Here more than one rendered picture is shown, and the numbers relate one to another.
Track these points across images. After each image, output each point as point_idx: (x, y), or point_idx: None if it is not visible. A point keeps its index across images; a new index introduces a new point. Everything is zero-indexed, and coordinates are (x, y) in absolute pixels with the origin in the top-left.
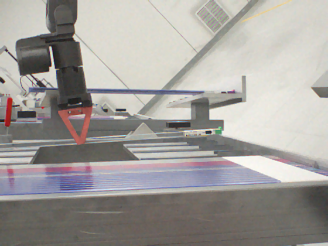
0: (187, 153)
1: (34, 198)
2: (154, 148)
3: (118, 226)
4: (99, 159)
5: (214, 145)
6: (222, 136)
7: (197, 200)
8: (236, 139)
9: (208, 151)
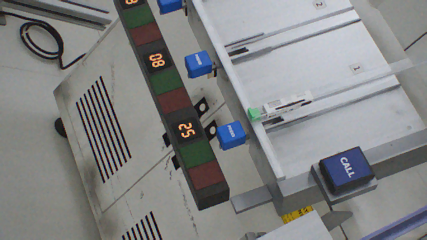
0: (279, 12)
1: None
2: (344, 66)
3: None
4: None
5: (248, 53)
6: (241, 82)
7: None
8: (213, 26)
9: (252, 25)
